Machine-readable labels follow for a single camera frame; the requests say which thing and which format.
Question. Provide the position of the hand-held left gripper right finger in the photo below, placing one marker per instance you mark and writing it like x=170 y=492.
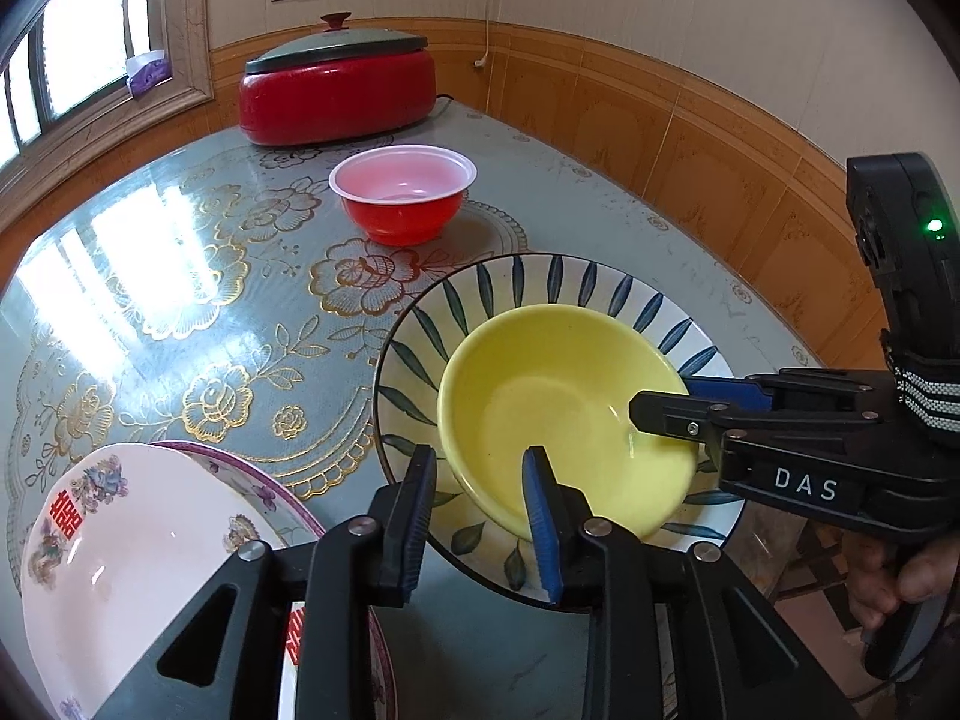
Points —
x=540 y=525

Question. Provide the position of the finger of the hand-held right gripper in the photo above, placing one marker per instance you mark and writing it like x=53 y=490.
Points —
x=727 y=392
x=667 y=416

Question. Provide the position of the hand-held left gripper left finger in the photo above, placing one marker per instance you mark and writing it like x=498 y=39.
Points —
x=416 y=532

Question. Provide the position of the yellow bowl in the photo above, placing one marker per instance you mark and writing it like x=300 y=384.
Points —
x=555 y=382

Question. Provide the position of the pink floral rimmed plate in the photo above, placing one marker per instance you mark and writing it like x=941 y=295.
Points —
x=281 y=502

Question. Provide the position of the blue leaf pattern plate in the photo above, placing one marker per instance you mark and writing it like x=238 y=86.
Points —
x=525 y=281

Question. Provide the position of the white dragon print plate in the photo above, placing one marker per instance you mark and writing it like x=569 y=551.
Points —
x=135 y=600

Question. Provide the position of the person's right hand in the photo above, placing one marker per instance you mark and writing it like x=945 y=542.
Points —
x=870 y=577

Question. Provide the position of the red plastic bowl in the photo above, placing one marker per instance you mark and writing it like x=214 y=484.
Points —
x=397 y=217

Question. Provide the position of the grey-green floral tablecloth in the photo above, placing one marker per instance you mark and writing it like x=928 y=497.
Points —
x=225 y=240

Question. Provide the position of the red electric cooking pot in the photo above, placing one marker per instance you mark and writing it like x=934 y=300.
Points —
x=337 y=101

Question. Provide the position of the grey-green pot lid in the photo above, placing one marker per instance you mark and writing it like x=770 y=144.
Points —
x=337 y=49

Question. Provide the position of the purple tissue pack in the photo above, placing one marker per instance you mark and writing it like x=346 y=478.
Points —
x=150 y=75

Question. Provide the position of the window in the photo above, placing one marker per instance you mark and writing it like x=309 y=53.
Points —
x=67 y=52

